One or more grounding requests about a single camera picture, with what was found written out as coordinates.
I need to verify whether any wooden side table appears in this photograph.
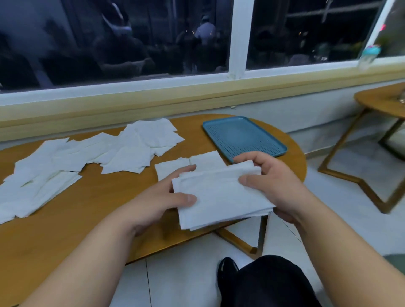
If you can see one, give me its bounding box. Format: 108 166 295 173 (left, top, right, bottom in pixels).
318 81 405 214

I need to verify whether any clear bottle with teal cap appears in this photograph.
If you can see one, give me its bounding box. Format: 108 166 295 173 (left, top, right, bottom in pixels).
358 44 382 72

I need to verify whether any white paper napkin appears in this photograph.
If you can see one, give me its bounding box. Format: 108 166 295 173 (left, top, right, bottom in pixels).
154 157 191 182
189 150 228 173

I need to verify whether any pile of loose white napkins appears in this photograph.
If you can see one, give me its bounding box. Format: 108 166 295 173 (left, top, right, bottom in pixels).
0 118 185 225

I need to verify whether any blue perforated plastic tray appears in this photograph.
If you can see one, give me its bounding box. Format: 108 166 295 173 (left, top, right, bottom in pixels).
202 116 289 164

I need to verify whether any wooden table leg frame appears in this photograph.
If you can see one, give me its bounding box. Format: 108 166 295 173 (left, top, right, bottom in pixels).
215 215 269 260

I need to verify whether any person's right forearm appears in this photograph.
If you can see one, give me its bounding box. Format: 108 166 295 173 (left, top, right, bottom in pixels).
293 189 405 307

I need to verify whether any person's left hand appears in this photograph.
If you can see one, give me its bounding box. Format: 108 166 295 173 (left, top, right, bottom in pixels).
122 164 197 236

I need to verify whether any person's left forearm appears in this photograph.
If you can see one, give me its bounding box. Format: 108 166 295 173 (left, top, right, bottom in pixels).
18 206 140 307

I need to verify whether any wooden window ledge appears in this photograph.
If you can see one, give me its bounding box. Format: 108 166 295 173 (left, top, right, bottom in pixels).
0 63 405 143

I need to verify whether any white napkin bundle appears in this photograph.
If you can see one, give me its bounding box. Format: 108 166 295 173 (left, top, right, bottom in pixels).
171 160 276 232

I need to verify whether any person's black trouser leg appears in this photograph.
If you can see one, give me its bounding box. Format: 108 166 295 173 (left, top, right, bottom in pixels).
234 254 322 307

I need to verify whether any white window frame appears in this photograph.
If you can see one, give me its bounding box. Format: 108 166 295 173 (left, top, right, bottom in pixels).
0 0 405 107

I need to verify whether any person's black shoe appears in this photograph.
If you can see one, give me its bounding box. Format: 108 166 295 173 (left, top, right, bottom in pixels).
217 257 240 307

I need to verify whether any person's right hand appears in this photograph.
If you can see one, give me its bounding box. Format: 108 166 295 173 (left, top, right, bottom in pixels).
233 151 309 226

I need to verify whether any green cushion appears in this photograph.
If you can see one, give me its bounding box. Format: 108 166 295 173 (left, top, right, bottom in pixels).
382 254 405 276

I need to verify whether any oval wooden table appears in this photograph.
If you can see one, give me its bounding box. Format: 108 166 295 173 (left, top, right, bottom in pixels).
0 113 308 307

